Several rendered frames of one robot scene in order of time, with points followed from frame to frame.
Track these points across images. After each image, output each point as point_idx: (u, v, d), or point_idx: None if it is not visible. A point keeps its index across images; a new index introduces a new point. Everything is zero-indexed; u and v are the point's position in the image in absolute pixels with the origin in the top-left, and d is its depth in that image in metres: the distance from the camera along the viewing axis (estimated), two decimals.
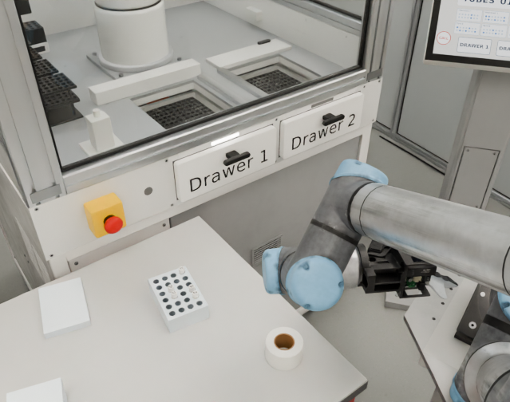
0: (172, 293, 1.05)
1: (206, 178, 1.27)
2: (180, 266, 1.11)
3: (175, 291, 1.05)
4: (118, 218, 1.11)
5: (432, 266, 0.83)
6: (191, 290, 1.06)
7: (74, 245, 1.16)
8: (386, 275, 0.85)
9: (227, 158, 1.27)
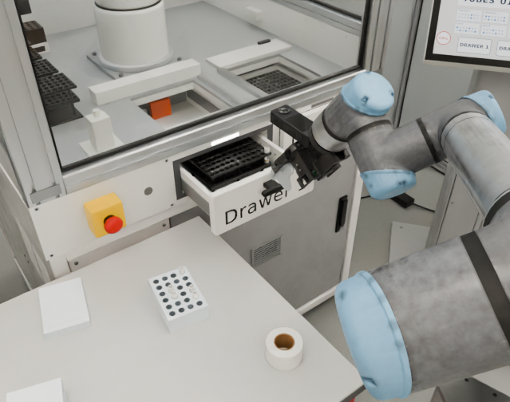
0: (172, 293, 1.05)
1: (242, 209, 1.18)
2: (180, 266, 1.11)
3: (175, 291, 1.05)
4: (118, 218, 1.11)
5: (325, 175, 1.04)
6: (191, 290, 1.06)
7: (74, 245, 1.16)
8: None
9: (266, 188, 1.17)
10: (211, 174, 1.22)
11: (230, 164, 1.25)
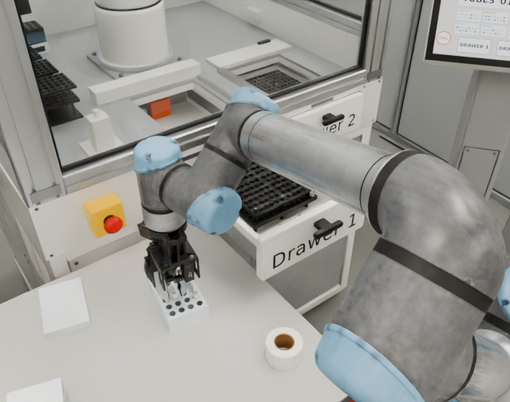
0: (173, 293, 1.05)
1: (290, 251, 1.07)
2: None
3: (175, 291, 1.05)
4: (118, 218, 1.11)
5: (194, 276, 0.96)
6: None
7: (74, 245, 1.16)
8: (175, 249, 0.92)
9: (317, 229, 1.06)
10: (255, 211, 1.12)
11: (274, 199, 1.14)
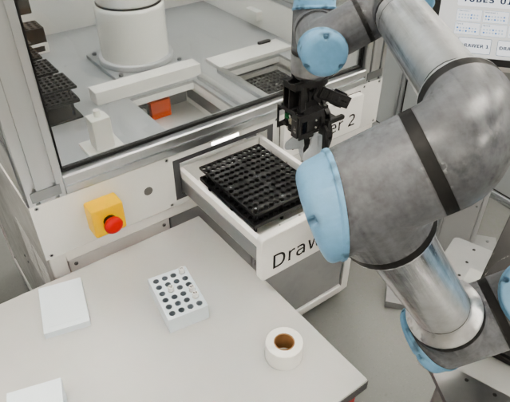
0: None
1: (290, 251, 1.07)
2: (180, 266, 1.11)
3: None
4: (118, 218, 1.11)
5: (297, 135, 1.03)
6: (191, 290, 1.06)
7: (74, 245, 1.16)
8: (296, 98, 1.01)
9: None
10: (255, 211, 1.12)
11: (274, 199, 1.14)
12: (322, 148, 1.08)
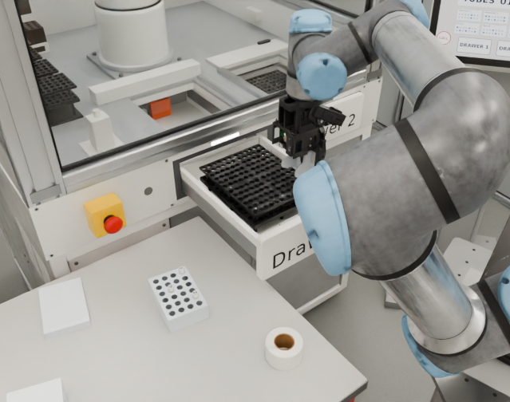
0: None
1: (290, 251, 1.07)
2: (180, 266, 1.11)
3: None
4: (118, 218, 1.11)
5: (292, 153, 1.05)
6: None
7: (74, 245, 1.16)
8: (291, 117, 1.03)
9: None
10: (255, 211, 1.12)
11: (274, 199, 1.14)
12: (314, 165, 1.10)
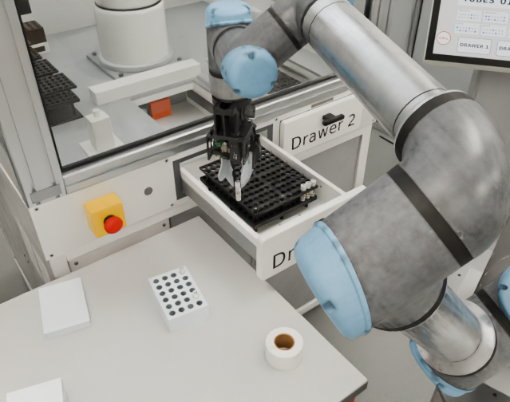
0: (307, 182, 1.17)
1: (290, 251, 1.07)
2: (180, 266, 1.11)
3: (310, 183, 1.17)
4: (118, 218, 1.11)
5: (239, 160, 0.95)
6: (300, 187, 1.17)
7: (74, 245, 1.16)
8: (227, 123, 0.93)
9: None
10: (255, 211, 1.12)
11: (274, 199, 1.14)
12: (253, 165, 1.02)
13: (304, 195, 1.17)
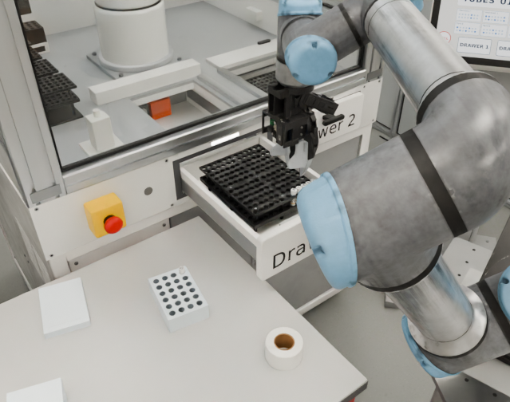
0: (307, 182, 1.17)
1: (290, 251, 1.07)
2: (180, 266, 1.11)
3: (310, 183, 1.17)
4: (118, 218, 1.11)
5: (282, 143, 1.01)
6: None
7: (74, 245, 1.16)
8: (281, 105, 0.99)
9: None
10: (255, 211, 1.12)
11: (274, 199, 1.14)
12: (308, 155, 1.06)
13: None
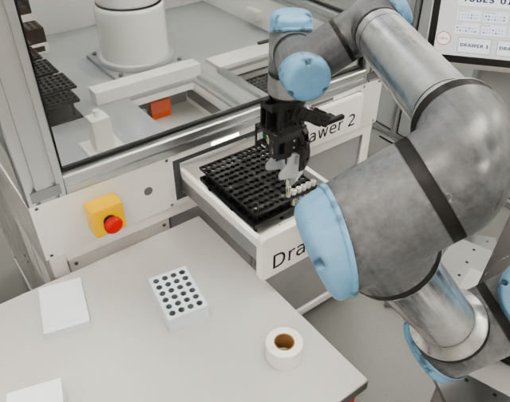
0: (307, 182, 1.17)
1: (290, 251, 1.07)
2: None
3: (310, 183, 1.17)
4: (118, 218, 1.11)
5: (274, 155, 1.02)
6: None
7: (74, 245, 1.16)
8: (273, 119, 1.00)
9: None
10: (255, 211, 1.12)
11: (274, 199, 1.14)
12: (299, 167, 1.07)
13: (304, 195, 1.17)
